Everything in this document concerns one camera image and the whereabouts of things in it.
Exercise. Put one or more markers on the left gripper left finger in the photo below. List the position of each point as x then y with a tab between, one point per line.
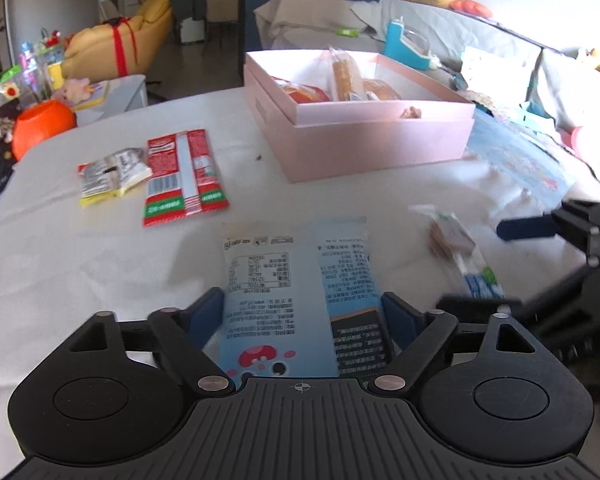
180	336

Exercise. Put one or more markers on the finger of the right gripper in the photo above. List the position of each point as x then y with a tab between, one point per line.
527	228
460	305

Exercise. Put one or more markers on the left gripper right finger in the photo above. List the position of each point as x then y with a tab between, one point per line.
423	340

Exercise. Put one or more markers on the green purple snack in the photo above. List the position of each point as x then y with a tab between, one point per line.
450	240

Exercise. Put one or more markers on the blue white snack bag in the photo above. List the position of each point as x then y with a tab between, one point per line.
301	300

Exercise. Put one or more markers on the red green striped snack packet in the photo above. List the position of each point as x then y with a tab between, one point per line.
184	179

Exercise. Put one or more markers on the clear bread packet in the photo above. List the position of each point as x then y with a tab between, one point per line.
379	90

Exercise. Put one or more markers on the long brown biscuit sleeve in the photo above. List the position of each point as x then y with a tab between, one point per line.
346	82

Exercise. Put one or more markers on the red roast chicken snack pouch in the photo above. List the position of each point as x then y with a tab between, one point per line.
302	93

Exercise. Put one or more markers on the white woven table cloth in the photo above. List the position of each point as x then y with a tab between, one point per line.
60	262

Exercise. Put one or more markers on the yellow silver snack packet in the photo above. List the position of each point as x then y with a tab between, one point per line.
113	175

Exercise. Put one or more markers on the beige sofa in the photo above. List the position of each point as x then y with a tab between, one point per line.
500	65

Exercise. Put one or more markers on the pink gift box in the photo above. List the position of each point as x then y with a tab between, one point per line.
430	123

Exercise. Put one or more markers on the orange red cushion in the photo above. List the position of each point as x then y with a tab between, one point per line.
471	7

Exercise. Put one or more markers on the white low side table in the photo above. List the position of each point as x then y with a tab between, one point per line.
123	95

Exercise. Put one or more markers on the small green toy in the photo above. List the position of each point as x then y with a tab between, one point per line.
347	32

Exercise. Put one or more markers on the orange pumpkin bucket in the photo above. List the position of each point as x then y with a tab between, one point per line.
40	123

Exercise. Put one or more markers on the pink plush toy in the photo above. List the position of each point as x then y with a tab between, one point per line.
73	92

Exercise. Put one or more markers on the yellow armchair with red ribbon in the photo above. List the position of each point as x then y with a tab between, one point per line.
125	47

